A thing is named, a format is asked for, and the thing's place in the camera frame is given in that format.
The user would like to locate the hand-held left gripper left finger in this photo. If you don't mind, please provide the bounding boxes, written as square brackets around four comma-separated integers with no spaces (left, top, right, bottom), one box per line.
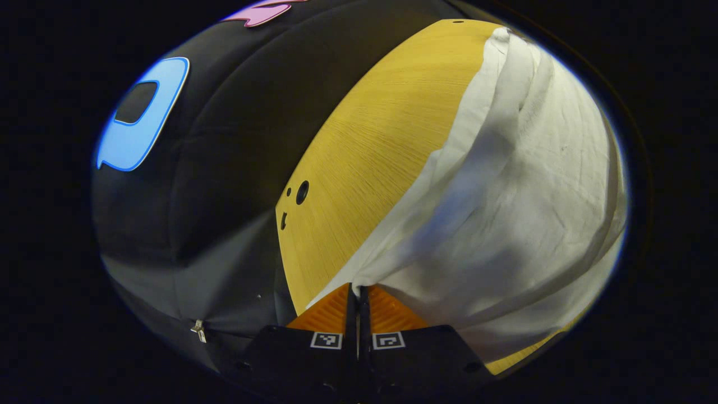
[241,283,360,393]

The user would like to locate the black backdrop cloth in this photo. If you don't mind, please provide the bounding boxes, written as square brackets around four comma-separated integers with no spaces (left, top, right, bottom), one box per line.
[93,0,466,374]

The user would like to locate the white jeans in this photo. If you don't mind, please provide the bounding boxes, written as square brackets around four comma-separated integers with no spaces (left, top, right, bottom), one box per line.
[306,27,629,365]

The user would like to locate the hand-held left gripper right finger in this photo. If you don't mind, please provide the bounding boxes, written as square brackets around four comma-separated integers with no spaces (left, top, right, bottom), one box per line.
[359,285,494,393]

